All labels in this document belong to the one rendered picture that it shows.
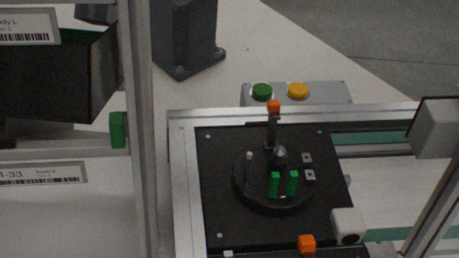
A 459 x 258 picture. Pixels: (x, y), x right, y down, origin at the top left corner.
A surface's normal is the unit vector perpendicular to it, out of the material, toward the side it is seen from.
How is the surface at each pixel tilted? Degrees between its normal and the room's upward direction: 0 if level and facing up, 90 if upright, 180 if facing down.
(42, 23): 90
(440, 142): 90
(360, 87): 0
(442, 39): 0
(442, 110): 0
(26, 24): 90
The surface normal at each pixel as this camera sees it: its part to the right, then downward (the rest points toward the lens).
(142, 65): 0.11, 0.73
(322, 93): 0.07, -0.68
